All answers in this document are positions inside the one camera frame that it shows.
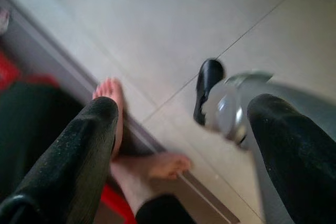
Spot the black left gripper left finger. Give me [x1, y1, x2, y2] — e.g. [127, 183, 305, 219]
[0, 96, 120, 224]

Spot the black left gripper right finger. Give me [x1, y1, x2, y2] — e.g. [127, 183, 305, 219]
[247, 93, 336, 224]

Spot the silver robot leg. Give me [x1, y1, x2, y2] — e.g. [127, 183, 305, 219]
[201, 70, 336, 224]

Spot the person's bare foot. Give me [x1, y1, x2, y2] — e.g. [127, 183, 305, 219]
[110, 152, 192, 216]
[92, 77, 124, 162]

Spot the grey door floor track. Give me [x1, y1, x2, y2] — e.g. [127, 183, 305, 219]
[0, 0, 241, 224]

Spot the black robot foot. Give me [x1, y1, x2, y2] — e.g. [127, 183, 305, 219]
[193, 58, 225, 127]

